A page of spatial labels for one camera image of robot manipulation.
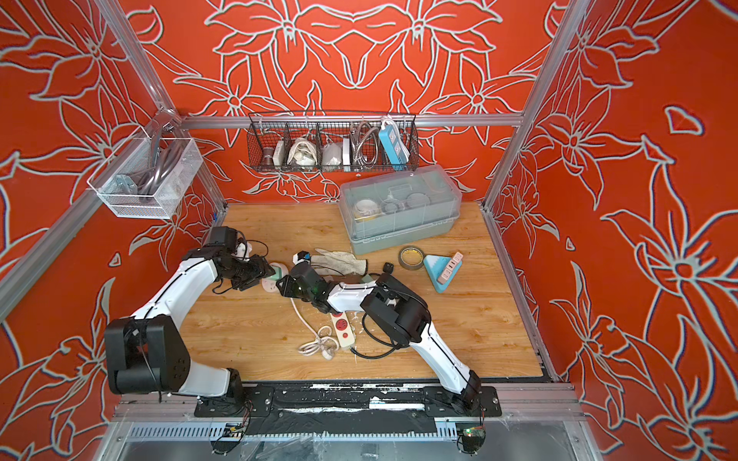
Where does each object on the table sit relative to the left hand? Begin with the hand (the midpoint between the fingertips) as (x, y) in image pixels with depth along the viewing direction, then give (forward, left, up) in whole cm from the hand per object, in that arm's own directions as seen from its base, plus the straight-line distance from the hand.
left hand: (267, 272), depth 87 cm
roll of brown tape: (+16, -46, -11) cm, 50 cm away
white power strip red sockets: (-13, -25, -8) cm, 29 cm away
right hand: (-2, 0, -4) cm, 5 cm away
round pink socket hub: (-1, 0, -5) cm, 5 cm away
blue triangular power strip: (+8, -56, -6) cm, 57 cm away
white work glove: (+11, -20, -9) cm, 25 cm away
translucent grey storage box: (+24, -36, +5) cm, 43 cm away
